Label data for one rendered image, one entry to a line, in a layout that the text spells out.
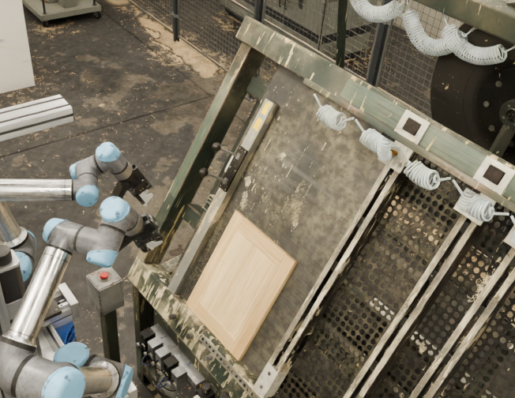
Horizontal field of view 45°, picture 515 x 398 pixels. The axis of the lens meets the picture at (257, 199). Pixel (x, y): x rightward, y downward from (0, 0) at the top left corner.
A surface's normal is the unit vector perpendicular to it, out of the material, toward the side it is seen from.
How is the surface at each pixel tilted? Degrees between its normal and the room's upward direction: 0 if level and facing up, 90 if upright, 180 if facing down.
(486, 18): 90
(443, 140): 60
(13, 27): 90
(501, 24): 90
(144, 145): 0
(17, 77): 90
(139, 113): 0
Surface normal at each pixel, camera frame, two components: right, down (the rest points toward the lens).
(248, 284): -0.63, -0.09
